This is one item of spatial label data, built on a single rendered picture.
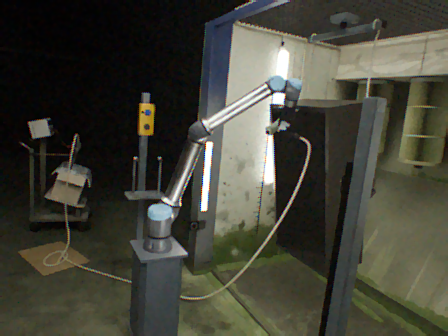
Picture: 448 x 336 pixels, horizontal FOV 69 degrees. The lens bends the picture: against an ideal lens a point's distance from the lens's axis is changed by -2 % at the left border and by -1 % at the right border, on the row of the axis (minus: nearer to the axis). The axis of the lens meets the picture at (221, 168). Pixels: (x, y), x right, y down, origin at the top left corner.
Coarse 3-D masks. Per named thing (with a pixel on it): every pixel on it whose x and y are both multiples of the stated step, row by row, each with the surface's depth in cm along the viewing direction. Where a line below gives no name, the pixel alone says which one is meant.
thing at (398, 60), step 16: (352, 48) 323; (368, 48) 306; (384, 48) 292; (400, 48) 278; (416, 48) 266; (432, 48) 255; (352, 64) 323; (368, 64) 307; (384, 64) 292; (400, 64) 278; (416, 64) 266; (432, 64) 255; (352, 80) 338; (400, 80) 303
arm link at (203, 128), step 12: (264, 84) 194; (276, 84) 191; (252, 96) 194; (264, 96) 194; (228, 108) 197; (240, 108) 196; (204, 120) 200; (216, 120) 198; (228, 120) 200; (192, 132) 203; (204, 132) 199
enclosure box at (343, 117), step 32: (288, 128) 263; (320, 128) 256; (352, 128) 211; (288, 160) 270; (320, 160) 263; (352, 160) 218; (288, 192) 277; (320, 192) 271; (288, 224) 284; (320, 224) 279; (320, 256) 259
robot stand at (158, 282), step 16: (176, 240) 228; (144, 256) 200; (160, 256) 202; (176, 256) 206; (144, 272) 200; (160, 272) 204; (176, 272) 209; (144, 288) 202; (160, 288) 206; (176, 288) 212; (144, 304) 204; (160, 304) 209; (176, 304) 214; (144, 320) 206; (160, 320) 211; (176, 320) 217
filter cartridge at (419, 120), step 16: (416, 80) 271; (432, 80) 261; (416, 96) 271; (432, 96) 264; (416, 112) 272; (432, 112) 265; (416, 128) 272; (432, 128) 266; (416, 144) 273; (432, 144) 268; (400, 160) 286; (416, 160) 275; (432, 160) 270
